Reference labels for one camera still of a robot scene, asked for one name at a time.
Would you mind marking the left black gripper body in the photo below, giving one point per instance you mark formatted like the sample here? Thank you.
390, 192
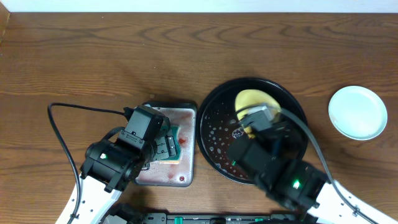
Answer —
168, 144

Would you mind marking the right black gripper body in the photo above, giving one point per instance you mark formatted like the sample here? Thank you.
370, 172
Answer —
286, 145

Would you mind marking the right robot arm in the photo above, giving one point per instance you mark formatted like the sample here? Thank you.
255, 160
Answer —
293, 183

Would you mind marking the green yellow sponge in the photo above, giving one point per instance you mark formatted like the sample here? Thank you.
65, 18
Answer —
174, 137

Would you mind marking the light blue plate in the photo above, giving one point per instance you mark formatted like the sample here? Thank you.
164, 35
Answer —
357, 113

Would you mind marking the round black tray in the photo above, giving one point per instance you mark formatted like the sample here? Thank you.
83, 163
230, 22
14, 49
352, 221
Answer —
217, 124

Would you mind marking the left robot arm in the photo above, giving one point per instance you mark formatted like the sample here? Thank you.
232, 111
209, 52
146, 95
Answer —
116, 160

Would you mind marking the yellow plate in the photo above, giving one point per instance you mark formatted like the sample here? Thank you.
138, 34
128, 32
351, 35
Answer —
253, 97

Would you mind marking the rectangular black soapy tray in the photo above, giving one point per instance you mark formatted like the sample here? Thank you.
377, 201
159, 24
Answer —
174, 173

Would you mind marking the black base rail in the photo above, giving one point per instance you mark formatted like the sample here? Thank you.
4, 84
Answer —
125, 214

